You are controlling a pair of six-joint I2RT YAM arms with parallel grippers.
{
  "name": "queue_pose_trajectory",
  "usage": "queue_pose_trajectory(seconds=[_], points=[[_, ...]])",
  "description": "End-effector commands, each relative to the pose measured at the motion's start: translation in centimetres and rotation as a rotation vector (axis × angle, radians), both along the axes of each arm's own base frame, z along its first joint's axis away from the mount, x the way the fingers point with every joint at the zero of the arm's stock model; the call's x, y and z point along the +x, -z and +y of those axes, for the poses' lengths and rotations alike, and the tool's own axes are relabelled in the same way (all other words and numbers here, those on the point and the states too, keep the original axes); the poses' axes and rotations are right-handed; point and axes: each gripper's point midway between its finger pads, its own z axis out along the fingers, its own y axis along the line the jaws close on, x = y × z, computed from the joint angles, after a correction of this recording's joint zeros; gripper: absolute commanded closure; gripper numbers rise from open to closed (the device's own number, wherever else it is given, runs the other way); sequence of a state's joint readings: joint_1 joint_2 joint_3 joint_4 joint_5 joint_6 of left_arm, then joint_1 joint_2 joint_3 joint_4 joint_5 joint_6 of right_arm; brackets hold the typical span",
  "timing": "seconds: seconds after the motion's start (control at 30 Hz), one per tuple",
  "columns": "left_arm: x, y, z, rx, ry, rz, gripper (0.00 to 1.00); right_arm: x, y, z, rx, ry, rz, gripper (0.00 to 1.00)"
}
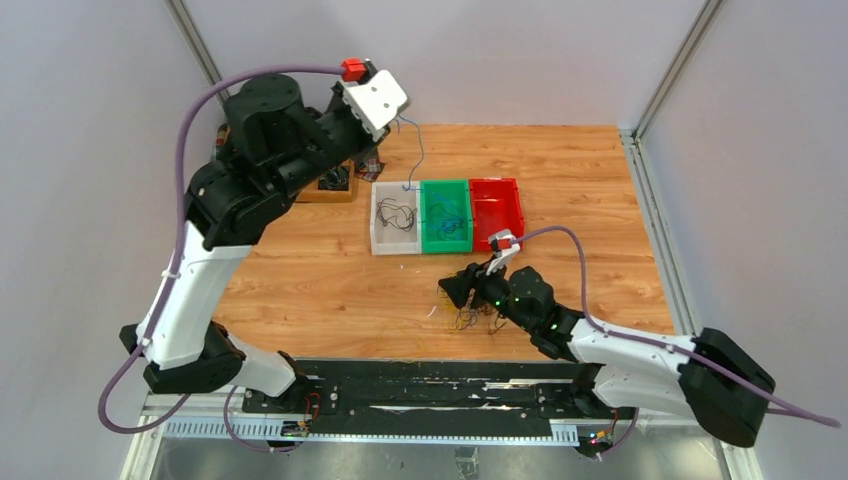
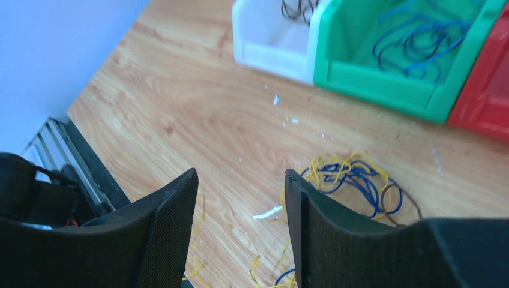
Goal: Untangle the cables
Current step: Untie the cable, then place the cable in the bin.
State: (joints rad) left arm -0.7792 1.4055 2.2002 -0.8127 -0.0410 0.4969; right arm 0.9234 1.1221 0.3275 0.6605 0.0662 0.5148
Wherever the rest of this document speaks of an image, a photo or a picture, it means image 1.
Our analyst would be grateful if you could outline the wooden compartment tray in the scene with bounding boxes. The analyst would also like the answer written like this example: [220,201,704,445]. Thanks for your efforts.
[296,160,358,203]

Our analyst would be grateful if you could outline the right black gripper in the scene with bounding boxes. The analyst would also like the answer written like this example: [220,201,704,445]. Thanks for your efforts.
[439,255,535,333]

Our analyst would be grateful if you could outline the red plastic bin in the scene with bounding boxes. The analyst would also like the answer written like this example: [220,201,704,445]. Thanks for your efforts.
[468,178,525,252]

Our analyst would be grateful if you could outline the brown wire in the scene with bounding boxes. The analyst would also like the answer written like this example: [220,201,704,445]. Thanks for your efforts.
[375,198,419,233]

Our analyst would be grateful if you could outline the white plastic bin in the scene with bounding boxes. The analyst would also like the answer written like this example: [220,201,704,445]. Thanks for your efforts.
[369,181,422,256]

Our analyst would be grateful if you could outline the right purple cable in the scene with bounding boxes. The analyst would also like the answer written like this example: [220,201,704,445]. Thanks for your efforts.
[510,225,843,460]

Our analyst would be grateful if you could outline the plaid cloth under tray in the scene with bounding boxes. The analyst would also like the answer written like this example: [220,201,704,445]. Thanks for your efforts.
[211,123,385,183]

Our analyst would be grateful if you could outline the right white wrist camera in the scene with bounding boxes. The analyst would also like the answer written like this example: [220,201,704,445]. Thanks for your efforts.
[485,229,521,276]

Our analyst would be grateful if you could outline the rolled green cloth bottom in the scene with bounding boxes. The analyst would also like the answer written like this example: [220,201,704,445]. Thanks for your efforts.
[318,165,350,191]

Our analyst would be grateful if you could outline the green plastic bin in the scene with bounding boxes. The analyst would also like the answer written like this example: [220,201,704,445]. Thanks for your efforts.
[420,179,473,254]

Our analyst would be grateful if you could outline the blue wire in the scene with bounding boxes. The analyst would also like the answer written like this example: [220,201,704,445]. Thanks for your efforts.
[396,115,468,241]

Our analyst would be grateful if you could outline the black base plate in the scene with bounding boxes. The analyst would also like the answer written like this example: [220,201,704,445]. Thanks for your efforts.
[240,359,634,438]

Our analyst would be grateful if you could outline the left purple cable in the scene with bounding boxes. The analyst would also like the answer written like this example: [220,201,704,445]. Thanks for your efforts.
[97,64,366,455]

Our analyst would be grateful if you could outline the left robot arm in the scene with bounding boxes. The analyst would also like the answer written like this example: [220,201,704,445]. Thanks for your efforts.
[120,70,409,413]

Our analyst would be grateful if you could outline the purple cable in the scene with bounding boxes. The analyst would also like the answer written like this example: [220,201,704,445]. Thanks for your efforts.
[510,225,843,460]
[97,64,366,455]

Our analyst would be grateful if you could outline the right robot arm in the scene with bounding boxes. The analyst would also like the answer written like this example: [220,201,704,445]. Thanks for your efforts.
[438,263,776,448]

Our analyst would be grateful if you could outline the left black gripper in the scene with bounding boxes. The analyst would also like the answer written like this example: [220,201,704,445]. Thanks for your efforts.
[275,78,392,199]

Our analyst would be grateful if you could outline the coloured wire bundle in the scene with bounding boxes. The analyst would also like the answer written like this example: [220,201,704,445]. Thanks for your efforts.
[427,268,508,336]

